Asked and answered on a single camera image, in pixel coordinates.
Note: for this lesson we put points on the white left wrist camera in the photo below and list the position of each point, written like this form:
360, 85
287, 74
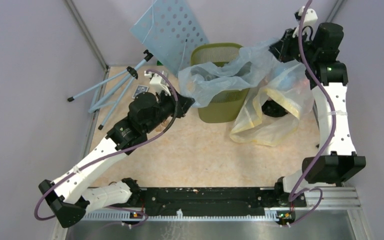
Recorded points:
158, 83

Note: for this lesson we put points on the white slotted cable duct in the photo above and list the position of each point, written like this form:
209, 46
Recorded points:
125, 216

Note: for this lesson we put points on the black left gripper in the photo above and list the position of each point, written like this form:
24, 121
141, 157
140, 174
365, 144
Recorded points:
182, 105

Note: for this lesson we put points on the blue perforated music stand desk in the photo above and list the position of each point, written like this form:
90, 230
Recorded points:
170, 31

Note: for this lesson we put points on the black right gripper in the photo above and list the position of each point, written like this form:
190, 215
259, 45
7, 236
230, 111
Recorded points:
280, 49

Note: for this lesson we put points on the black crumpled trash bag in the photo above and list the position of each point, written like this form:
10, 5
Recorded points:
273, 109

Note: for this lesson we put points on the blue tripod stand legs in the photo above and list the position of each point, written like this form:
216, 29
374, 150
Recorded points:
129, 75

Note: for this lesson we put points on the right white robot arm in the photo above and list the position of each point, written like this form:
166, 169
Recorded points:
337, 160

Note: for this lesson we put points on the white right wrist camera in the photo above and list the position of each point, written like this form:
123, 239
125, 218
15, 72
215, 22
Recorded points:
309, 19

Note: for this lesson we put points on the light blue trash bag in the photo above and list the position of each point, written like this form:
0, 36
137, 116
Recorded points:
204, 81

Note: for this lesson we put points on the playing card deck box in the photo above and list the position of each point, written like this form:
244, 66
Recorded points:
139, 90

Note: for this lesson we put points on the green plastic trash bin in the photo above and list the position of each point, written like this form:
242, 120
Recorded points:
226, 105

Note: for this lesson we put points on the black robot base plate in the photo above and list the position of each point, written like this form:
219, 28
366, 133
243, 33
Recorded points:
210, 201

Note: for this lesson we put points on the clear yellow-banded plastic bag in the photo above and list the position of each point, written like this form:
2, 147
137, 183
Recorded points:
286, 84

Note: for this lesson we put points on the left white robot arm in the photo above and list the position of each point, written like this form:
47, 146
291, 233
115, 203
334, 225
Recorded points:
70, 197

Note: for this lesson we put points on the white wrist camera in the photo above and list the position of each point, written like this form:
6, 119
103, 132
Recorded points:
309, 19
158, 83

